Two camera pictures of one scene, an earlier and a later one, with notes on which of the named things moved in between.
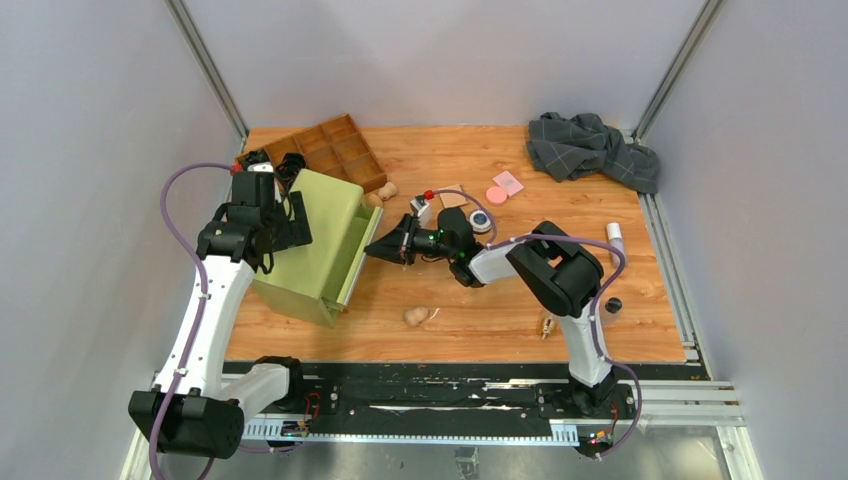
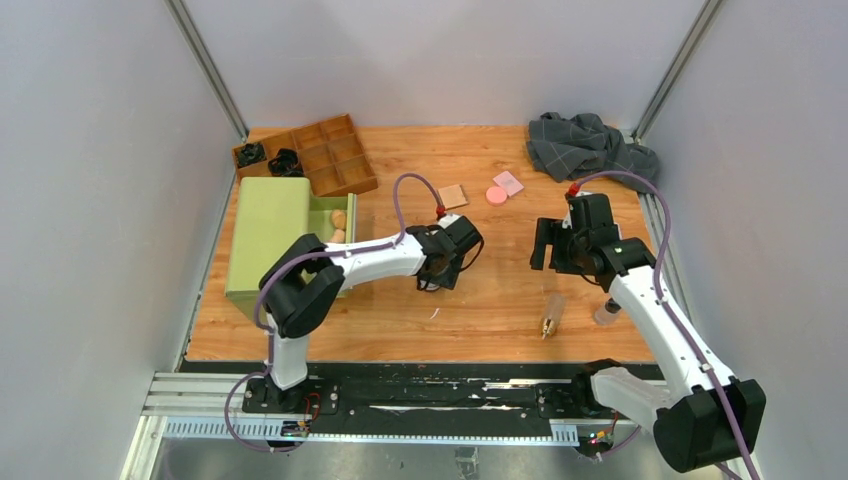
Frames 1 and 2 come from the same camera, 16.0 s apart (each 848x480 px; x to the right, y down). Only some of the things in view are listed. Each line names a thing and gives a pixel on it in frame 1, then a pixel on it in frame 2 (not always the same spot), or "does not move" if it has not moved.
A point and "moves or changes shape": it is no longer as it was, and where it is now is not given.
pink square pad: x=508 y=183 does not move
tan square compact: x=449 y=200 does not move
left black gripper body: x=278 y=221 -> x=448 y=277
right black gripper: x=400 y=245 -> x=552 y=231
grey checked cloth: x=581 y=146 does not move
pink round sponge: x=495 y=195 does not move
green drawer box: x=341 y=226 moves or changes shape
